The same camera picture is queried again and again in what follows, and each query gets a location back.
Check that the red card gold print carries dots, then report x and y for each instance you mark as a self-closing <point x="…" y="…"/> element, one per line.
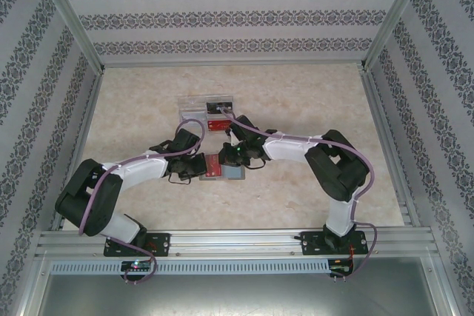
<point x="214" y="166"/>
<point x="216" y="126"/>

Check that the clear acrylic card tray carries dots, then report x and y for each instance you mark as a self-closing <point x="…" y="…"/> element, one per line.
<point x="190" y="103"/>

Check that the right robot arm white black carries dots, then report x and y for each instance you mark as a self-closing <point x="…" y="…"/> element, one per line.
<point x="333" y="168"/>

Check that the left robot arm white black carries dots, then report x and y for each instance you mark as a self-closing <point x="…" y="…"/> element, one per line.
<point x="74" y="197"/>

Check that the blue grey card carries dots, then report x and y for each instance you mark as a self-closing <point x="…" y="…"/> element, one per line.
<point x="233" y="172"/>

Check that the black VIP card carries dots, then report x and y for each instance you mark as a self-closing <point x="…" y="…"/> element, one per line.
<point x="214" y="108"/>

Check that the grey metal sheet panel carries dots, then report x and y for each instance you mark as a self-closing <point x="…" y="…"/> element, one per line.
<point x="237" y="294"/>

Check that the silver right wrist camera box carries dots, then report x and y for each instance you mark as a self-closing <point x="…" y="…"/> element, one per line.
<point x="233" y="139"/>

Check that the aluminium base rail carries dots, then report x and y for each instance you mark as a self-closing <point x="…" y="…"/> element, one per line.
<point x="229" y="242"/>

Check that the aluminium rear rail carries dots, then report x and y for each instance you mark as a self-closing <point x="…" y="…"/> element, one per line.
<point x="229" y="63"/>

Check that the aluminium side rail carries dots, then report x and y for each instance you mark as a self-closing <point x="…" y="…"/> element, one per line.
<point x="377" y="109"/>
<point x="89" y="109"/>

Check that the aluminium frame post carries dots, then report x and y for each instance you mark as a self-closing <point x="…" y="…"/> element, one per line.
<point x="66" y="9"/>
<point x="397" y="9"/>

